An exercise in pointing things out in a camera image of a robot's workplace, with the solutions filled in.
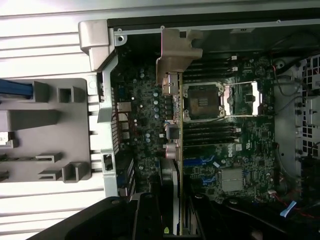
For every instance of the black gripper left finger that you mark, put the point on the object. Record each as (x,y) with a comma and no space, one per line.
(147,217)

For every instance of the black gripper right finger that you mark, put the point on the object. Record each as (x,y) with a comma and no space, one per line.
(207,220)

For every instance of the silver finned chipset heatsink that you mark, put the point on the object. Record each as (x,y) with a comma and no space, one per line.
(232,180)

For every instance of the installed black RAM stick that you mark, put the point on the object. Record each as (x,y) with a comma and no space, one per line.
(210,143)

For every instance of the green Dell motherboard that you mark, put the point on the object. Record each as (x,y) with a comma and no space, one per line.
(255,155)

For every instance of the black RAM slot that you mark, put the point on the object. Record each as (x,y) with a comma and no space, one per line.
(210,69)
(212,59)
(210,125)
(210,135)
(210,130)
(210,64)
(210,74)

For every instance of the CPU socket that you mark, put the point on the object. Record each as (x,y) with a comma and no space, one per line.
(202,102)

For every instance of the metal socket cover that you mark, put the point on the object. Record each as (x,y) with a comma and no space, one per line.
(245,98)

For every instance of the grey plastic parts rack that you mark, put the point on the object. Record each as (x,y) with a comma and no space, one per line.
(50,117)

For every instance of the metal disk bay cage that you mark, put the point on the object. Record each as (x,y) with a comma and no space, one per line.
(310,112)

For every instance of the blue disk caddy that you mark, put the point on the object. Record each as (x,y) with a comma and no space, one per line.
(15,88)

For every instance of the open black PC case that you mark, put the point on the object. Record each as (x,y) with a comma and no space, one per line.
(95,37)

